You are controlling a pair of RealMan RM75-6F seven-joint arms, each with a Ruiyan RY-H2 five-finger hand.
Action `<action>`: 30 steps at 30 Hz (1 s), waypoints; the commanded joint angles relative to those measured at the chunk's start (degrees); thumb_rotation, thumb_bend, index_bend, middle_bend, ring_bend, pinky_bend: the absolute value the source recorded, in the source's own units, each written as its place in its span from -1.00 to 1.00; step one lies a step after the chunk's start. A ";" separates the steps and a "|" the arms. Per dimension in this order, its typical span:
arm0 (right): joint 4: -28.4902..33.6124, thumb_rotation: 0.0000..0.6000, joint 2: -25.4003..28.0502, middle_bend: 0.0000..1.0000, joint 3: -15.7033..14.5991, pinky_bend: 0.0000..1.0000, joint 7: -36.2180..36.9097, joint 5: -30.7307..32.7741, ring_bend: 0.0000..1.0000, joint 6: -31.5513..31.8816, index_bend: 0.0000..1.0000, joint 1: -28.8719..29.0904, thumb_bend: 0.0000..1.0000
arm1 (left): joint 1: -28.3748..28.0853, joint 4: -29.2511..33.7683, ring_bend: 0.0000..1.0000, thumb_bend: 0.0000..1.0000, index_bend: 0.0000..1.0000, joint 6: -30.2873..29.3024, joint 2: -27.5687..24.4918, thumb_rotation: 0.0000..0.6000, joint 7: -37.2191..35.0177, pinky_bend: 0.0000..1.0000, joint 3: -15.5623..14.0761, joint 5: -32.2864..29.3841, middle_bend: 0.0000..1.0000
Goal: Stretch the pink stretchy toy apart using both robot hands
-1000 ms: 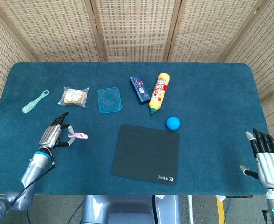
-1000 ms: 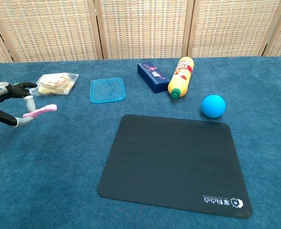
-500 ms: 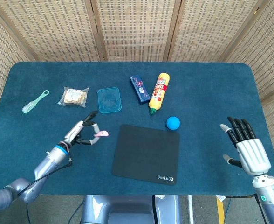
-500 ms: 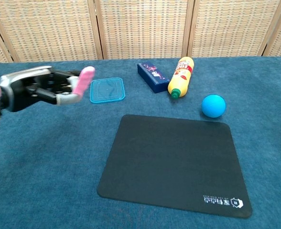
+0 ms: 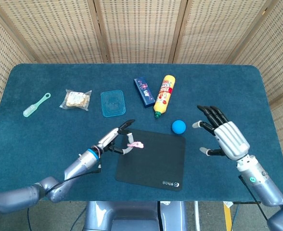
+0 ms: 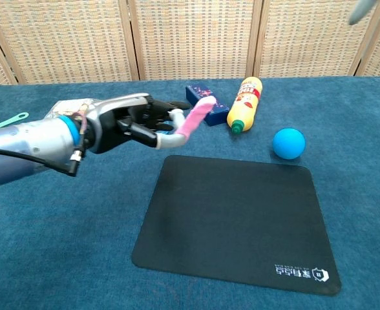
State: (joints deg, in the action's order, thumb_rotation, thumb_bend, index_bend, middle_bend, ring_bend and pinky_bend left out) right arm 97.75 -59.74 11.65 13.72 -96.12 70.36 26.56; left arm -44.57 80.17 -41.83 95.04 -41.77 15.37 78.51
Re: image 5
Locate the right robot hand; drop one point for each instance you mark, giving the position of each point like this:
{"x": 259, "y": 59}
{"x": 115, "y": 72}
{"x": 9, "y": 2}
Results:
{"x": 230, "y": 139}

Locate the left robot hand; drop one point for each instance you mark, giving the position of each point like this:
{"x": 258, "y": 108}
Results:
{"x": 109, "y": 138}

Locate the small pink object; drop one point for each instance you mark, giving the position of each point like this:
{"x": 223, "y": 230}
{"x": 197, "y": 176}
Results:
{"x": 137, "y": 145}

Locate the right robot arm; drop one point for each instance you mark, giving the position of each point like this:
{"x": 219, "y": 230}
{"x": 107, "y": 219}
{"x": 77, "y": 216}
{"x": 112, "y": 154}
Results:
{"x": 259, "y": 183}

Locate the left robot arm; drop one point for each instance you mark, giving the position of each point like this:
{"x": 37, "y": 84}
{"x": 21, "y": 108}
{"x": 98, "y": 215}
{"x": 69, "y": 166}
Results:
{"x": 79, "y": 166}

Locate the blue transparent plastic lid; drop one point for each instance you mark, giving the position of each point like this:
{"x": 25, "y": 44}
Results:
{"x": 113, "y": 103}

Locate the black mouse pad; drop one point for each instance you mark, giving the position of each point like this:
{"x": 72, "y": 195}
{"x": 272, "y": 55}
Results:
{"x": 151, "y": 166}

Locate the clear bag of snacks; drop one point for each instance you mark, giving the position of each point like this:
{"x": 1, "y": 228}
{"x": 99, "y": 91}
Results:
{"x": 76, "y": 99}

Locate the blue ball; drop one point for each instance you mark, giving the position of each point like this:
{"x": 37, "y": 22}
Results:
{"x": 179, "y": 126}

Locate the dark blue printed box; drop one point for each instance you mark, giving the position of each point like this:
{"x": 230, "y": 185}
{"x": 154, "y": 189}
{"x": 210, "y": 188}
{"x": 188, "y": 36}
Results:
{"x": 144, "y": 92}

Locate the yellow bottle green cap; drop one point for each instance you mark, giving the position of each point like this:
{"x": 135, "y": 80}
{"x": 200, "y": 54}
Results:
{"x": 164, "y": 96}

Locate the blue table cloth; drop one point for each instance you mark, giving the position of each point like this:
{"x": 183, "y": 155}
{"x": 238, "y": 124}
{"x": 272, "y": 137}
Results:
{"x": 35, "y": 134}

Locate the grey robot torso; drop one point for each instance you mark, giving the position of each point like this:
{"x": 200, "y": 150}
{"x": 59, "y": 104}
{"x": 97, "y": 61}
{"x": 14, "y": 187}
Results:
{"x": 132, "y": 211}

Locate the mint green brush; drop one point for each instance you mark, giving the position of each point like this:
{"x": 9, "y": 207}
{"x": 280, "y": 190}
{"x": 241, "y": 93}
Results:
{"x": 30, "y": 111}

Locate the white table leg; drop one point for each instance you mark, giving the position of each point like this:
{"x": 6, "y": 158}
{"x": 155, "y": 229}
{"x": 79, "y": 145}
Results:
{"x": 197, "y": 216}

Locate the woven bamboo screen panel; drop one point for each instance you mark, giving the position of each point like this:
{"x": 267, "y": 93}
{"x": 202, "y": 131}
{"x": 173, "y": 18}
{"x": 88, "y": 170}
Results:
{"x": 276, "y": 60}
{"x": 55, "y": 29}
{"x": 141, "y": 29}
{"x": 216, "y": 29}

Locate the narrow woven screen panel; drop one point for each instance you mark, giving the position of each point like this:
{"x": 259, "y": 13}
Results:
{"x": 2, "y": 60}

